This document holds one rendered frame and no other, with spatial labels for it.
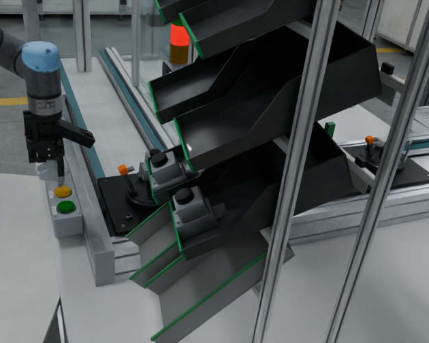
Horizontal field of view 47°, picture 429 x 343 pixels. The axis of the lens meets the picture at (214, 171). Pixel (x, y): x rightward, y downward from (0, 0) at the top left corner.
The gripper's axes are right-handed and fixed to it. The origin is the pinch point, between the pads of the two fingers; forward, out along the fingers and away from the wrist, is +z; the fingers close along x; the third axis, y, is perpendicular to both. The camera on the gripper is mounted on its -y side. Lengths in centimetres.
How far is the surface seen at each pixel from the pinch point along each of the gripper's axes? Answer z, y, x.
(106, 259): 5.7, -6.1, 25.4
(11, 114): 99, 11, -255
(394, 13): 59, -447, -381
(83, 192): 3.5, -5.1, 0.8
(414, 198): 5, -95, 25
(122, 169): -7.5, -13.4, 9.3
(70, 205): 2.3, -0.9, 7.7
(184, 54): -29.2, -34.0, -8.1
